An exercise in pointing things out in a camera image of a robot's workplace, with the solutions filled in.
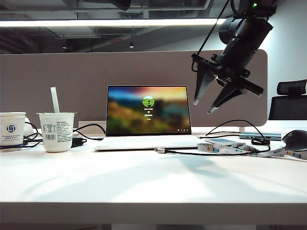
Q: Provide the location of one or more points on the white drinking straw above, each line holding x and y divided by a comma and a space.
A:
54, 100

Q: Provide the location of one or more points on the black phone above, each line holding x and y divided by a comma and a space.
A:
122, 3

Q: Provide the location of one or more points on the black power adapter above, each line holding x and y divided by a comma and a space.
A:
78, 141

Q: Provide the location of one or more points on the dark grey computer mouse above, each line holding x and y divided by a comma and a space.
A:
296, 140

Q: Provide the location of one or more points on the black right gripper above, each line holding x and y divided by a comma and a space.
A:
235, 62

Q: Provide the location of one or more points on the white laptop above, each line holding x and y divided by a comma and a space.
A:
134, 112

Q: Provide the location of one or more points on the paper cup with blue logo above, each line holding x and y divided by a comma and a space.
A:
12, 136

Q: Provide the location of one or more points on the ceiling light strip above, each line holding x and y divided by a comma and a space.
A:
96, 22

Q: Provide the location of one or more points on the blue-grey USB hub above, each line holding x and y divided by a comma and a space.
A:
273, 136

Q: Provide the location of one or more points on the black office chair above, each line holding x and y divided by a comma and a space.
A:
287, 107

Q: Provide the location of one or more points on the white drink cup green lid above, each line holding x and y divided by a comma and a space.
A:
57, 141

